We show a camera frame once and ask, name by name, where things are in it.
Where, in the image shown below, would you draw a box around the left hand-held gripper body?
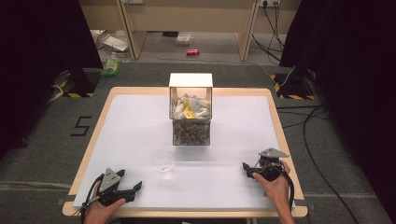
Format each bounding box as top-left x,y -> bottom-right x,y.
96,167 -> 129,207

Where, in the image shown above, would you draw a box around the left hand-held gripper cable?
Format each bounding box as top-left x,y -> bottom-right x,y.
79,174 -> 106,224

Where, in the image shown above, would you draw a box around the white table mat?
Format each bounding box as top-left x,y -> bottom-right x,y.
72,94 -> 297,210

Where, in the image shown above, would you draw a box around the pile of white tea bags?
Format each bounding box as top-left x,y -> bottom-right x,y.
171,92 -> 212,120

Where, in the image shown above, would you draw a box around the black cables from socket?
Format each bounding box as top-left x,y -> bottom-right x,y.
251,3 -> 286,63

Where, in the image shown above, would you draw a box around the hand-held gripper cable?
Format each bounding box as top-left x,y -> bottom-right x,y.
79,174 -> 106,224
279,169 -> 296,213

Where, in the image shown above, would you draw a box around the beige desk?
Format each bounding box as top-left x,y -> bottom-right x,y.
78,0 -> 304,63

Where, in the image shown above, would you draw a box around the long black floor cable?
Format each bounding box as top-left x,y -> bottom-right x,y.
302,105 -> 361,224

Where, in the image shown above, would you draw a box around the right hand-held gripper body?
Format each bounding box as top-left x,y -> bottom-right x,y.
255,147 -> 290,182

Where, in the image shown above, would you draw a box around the wooden table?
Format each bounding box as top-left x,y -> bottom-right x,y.
62,86 -> 309,219

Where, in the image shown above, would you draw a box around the pile of colourful packets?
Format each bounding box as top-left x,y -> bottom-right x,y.
173,119 -> 210,146

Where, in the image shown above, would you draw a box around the clear glass cup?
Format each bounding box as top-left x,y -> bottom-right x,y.
151,150 -> 177,182

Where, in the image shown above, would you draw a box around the crumpled clear plastic wrapping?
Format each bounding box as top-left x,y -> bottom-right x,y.
90,29 -> 133,63

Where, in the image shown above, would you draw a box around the clear plastic bag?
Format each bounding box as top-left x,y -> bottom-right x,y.
175,33 -> 194,47

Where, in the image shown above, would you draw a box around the person's right hand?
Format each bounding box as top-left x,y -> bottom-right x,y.
251,160 -> 292,208

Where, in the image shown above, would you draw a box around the black curtain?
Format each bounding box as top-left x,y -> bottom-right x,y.
278,0 -> 396,217
0,0 -> 105,161

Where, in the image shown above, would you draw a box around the green packet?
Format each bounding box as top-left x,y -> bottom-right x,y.
100,59 -> 120,77

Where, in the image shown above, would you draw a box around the right hand-held gripper cable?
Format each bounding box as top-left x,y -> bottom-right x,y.
279,169 -> 296,213

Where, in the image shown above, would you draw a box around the white wall socket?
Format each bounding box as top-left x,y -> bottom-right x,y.
259,0 -> 282,8

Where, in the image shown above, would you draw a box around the person's left hand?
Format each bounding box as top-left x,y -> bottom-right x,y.
83,180 -> 127,224

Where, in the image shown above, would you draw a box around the black stand base striped tape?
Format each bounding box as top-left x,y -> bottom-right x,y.
49,68 -> 103,99
270,68 -> 317,101

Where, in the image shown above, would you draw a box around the thin black floor cable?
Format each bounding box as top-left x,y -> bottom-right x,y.
276,104 -> 331,129

